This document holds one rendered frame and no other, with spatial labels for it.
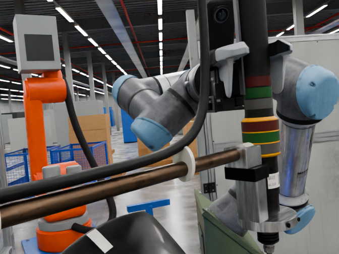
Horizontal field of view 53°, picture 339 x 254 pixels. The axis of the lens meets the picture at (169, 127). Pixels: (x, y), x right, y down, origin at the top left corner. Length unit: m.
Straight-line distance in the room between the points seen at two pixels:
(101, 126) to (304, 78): 7.63
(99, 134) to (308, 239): 6.41
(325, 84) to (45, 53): 3.69
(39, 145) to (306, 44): 3.15
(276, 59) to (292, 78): 0.42
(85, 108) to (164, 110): 10.38
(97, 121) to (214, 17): 7.88
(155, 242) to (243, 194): 0.14
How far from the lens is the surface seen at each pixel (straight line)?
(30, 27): 4.29
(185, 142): 0.31
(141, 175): 0.27
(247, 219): 0.41
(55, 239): 4.30
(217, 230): 1.15
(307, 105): 0.83
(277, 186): 0.42
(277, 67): 0.43
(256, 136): 0.40
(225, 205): 1.17
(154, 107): 0.63
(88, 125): 8.40
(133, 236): 0.47
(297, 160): 0.97
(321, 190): 2.66
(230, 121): 2.30
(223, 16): 0.50
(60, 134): 11.20
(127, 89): 0.72
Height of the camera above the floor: 1.57
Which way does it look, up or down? 3 degrees down
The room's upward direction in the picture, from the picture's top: 5 degrees counter-clockwise
